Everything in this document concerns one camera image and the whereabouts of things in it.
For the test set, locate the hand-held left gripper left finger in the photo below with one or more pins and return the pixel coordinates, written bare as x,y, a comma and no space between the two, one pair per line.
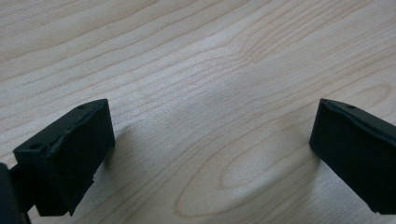
65,158

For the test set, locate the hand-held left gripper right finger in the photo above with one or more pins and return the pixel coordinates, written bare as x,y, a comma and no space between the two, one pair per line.
358,158

